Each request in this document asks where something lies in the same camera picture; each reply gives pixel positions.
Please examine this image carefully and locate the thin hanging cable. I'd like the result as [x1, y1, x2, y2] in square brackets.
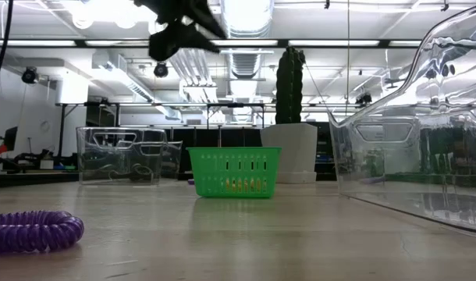
[346, 0, 351, 116]

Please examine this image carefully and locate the white box unit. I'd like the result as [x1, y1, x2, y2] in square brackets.
[55, 72, 90, 105]

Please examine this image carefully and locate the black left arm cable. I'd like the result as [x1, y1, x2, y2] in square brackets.
[0, 0, 14, 118]

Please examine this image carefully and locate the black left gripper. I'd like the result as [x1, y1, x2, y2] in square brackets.
[134, 0, 227, 62]

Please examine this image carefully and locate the silver ventilation duct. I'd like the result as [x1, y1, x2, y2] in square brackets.
[221, 0, 275, 124]

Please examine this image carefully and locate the black background robot equipment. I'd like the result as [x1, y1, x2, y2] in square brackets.
[13, 148, 79, 171]

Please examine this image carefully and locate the black monitor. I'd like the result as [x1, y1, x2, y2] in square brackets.
[2, 126, 19, 153]

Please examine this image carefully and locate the green cactus plant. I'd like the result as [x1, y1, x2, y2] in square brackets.
[275, 45, 306, 125]

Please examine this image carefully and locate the white hexagonal plant pot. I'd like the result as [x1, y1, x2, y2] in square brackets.
[260, 123, 319, 184]

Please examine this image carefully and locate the black ceiling spotlight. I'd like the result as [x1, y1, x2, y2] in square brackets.
[153, 61, 170, 78]
[20, 66, 40, 85]

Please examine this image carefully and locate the green plastic slotted basket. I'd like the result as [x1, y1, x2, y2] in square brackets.
[186, 146, 282, 199]

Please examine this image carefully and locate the clear plastic bin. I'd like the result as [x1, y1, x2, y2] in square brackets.
[76, 126, 183, 186]
[328, 2, 476, 240]

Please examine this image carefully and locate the black metal table frame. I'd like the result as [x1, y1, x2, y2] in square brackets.
[0, 170, 80, 188]

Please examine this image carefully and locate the black ceiling rail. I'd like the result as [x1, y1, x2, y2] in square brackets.
[0, 37, 422, 49]

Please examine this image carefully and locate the black ceiling camera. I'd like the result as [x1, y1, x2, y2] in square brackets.
[356, 91, 374, 106]

